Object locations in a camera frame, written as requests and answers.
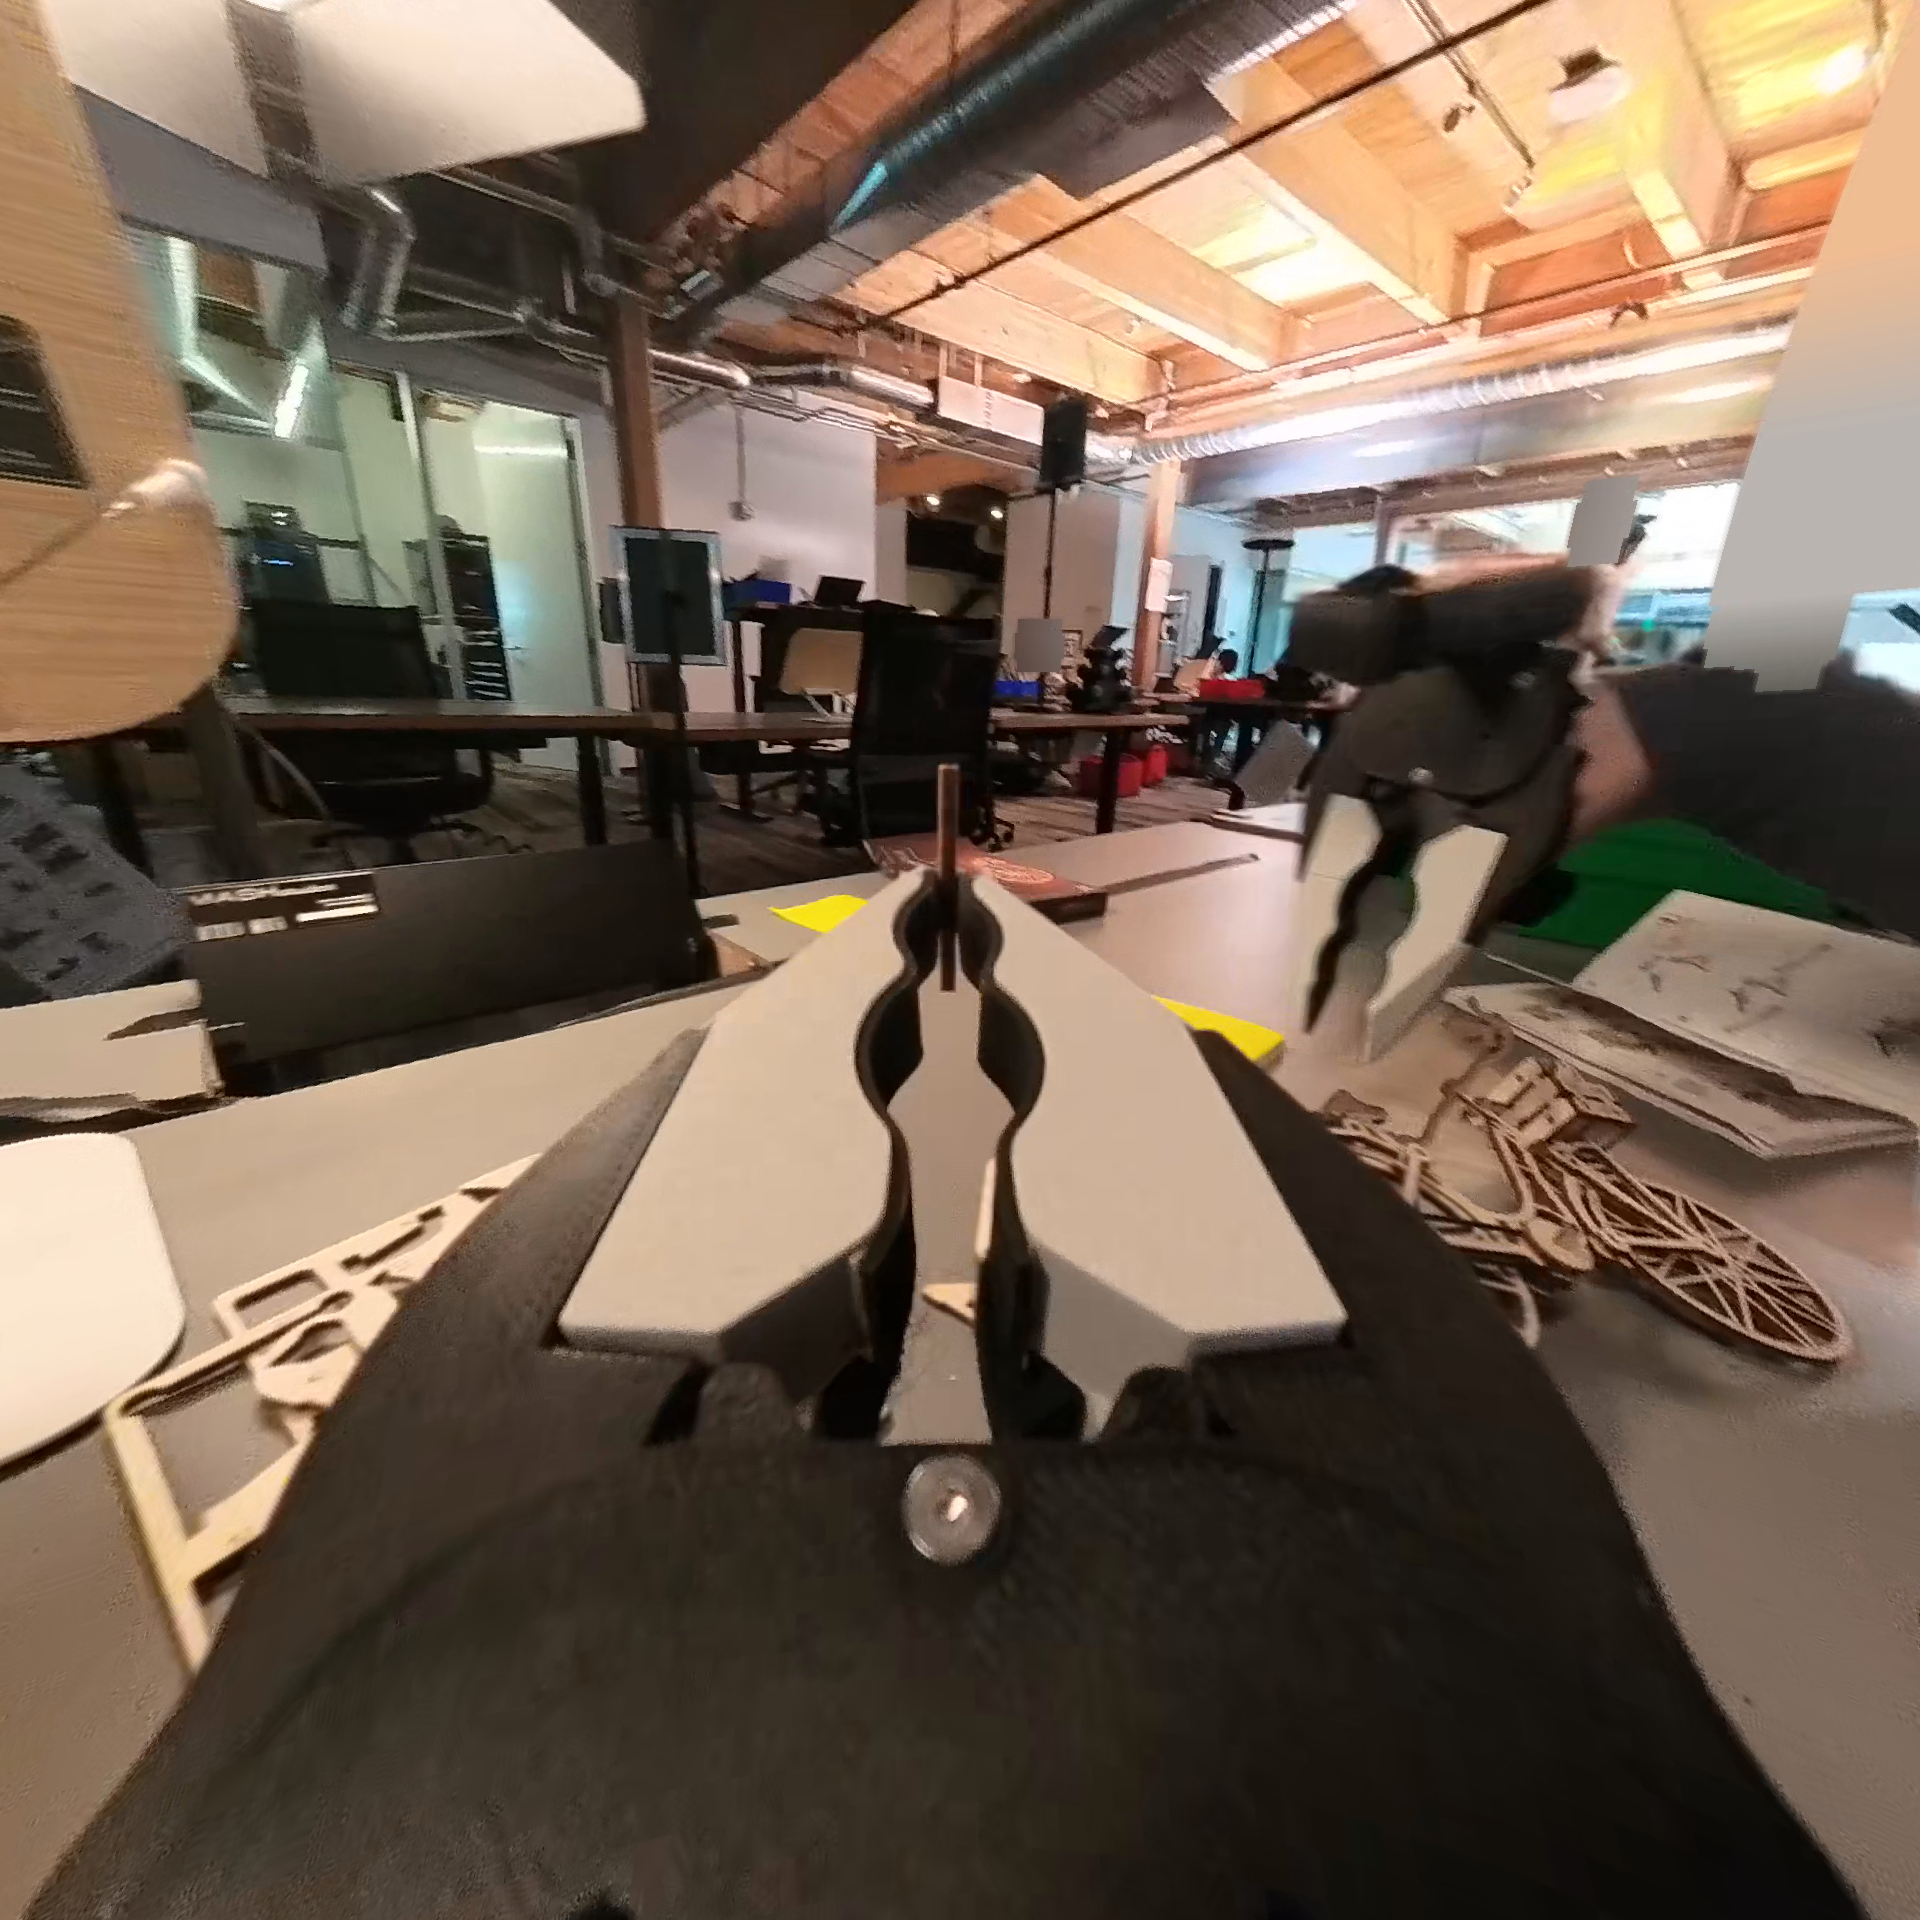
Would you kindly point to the grey cardboard piece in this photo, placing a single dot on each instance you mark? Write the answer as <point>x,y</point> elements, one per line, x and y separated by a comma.
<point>90,1053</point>

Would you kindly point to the laser-cut wooden part sheet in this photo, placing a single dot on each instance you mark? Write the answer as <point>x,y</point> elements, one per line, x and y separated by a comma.
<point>284,1352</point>

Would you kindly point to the black high-back office chair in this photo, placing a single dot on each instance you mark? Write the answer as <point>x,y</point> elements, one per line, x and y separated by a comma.
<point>362,703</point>

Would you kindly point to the white rounded pad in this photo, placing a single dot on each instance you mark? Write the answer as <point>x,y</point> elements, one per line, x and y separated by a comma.
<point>79,1284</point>

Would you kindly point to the black speaker on stand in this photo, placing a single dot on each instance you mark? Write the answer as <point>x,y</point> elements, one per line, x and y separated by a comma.
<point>1066,439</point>

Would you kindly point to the grey patterned cloth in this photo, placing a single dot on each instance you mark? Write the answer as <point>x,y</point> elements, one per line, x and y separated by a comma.
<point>79,891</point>

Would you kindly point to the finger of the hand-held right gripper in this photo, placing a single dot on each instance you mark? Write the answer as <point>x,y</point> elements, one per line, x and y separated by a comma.
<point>1331,836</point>
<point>1449,914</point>

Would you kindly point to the black mesh office chair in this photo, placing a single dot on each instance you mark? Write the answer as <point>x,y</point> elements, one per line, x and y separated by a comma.
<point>919,727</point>

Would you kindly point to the small framed sign on stand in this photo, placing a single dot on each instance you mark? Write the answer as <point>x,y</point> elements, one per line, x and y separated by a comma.
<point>678,588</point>

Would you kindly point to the large green plastic bin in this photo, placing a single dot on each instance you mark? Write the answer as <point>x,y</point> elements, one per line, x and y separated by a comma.
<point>1669,881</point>

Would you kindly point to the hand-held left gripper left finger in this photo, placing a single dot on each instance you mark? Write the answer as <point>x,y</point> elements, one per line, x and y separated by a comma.
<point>727,1184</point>

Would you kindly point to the slotted wooden part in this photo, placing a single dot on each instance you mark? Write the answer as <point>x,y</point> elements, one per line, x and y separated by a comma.
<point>950,836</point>

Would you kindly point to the instruction booklet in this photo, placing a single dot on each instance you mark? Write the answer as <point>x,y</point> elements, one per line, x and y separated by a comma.
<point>1728,992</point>

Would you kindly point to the wood grain panel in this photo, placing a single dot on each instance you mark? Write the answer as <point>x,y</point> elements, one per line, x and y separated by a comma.
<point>106,452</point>

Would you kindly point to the yellow sticky note pad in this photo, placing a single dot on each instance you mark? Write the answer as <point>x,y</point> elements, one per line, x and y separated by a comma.
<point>819,929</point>
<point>1221,1031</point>

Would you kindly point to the brown model kit box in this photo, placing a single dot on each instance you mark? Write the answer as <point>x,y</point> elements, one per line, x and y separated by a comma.
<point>1022,881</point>

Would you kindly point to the wooden bicycle model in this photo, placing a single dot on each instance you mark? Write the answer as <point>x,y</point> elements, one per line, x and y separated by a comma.
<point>1544,1114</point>

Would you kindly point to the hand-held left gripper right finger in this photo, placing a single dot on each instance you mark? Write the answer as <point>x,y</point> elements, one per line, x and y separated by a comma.
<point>1169,1184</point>

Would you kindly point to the black equipment case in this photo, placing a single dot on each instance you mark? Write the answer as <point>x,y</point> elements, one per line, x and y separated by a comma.
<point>447,964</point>

